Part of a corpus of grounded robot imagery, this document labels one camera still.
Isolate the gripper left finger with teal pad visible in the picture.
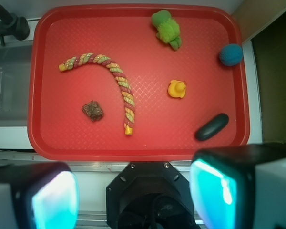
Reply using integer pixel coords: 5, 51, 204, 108
0, 162, 79, 229

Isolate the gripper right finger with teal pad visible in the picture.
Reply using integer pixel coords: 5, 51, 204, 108
189, 143, 286, 229

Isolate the smooth black rock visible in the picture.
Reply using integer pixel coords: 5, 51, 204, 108
194, 113, 229, 141

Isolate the brown rough stone piece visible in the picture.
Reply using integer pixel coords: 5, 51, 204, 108
82, 101, 104, 122

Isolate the grey sink basin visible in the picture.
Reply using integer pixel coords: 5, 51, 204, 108
0, 41, 32, 127

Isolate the yellow rubber duck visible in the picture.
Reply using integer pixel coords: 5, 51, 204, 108
167, 80, 187, 98

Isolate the red plastic tray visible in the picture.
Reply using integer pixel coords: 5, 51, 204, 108
28, 4, 250, 161

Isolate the blue foam ball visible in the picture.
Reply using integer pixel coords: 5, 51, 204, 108
219, 43, 243, 66

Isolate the black faucet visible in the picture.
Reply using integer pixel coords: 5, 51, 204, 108
0, 5, 30, 46

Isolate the green plush toy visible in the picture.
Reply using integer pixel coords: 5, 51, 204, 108
151, 10, 182, 51

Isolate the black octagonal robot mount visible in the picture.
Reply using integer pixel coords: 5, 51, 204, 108
106, 162, 199, 229

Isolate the striped twisted rope toy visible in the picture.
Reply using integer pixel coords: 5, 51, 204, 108
59, 53, 135, 136

